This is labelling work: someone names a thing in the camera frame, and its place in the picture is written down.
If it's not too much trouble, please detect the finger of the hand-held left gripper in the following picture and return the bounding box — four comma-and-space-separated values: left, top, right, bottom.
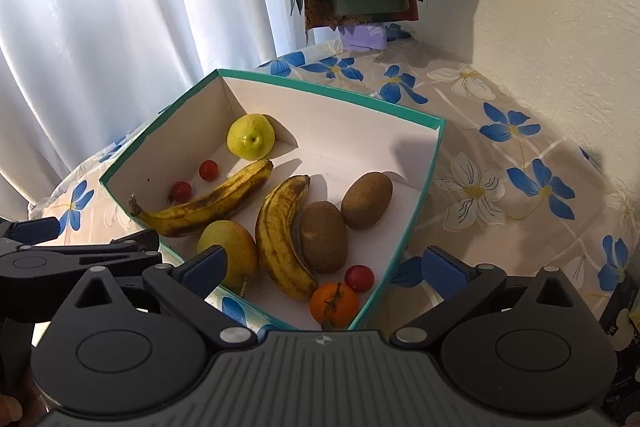
0, 217, 62, 242
75, 228, 164, 273

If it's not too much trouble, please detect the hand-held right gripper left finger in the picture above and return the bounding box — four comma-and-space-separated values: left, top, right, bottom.
62, 244, 257, 352

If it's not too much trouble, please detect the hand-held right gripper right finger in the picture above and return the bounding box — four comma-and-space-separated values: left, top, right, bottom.
390, 245, 593, 350

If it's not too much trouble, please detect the yellow pear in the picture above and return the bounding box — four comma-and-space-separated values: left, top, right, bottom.
196, 219, 260, 290

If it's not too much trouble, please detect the long spotted banana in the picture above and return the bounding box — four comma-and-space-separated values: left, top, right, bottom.
129, 158, 274, 238

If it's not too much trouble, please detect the short spotted banana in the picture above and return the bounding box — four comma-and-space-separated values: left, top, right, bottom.
255, 174, 319, 301

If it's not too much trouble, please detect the brown kiwi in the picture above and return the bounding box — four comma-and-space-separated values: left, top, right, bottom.
299, 201, 348, 273
341, 172, 394, 230

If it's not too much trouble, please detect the orange tangerine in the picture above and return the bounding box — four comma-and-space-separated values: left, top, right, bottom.
309, 282, 360, 329

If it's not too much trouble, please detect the yellow-green apple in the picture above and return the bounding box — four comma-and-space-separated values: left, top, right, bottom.
226, 114, 276, 160

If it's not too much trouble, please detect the teal cardboard box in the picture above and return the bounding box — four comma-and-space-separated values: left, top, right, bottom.
99, 68, 446, 333

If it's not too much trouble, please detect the person's left hand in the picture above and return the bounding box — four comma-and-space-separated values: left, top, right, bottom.
0, 394, 23, 427

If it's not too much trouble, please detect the blue floral tablecloth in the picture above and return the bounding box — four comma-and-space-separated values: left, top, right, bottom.
27, 24, 640, 358

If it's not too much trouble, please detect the black printed bag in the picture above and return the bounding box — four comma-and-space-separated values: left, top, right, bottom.
597, 277, 640, 423

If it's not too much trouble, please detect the white curtain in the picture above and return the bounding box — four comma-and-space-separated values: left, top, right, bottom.
0, 0, 311, 208

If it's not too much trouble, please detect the purple paper bag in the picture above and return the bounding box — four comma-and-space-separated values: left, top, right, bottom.
340, 23, 388, 50

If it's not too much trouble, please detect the dark red hanging bag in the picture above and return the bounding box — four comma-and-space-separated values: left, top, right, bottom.
305, 0, 421, 30

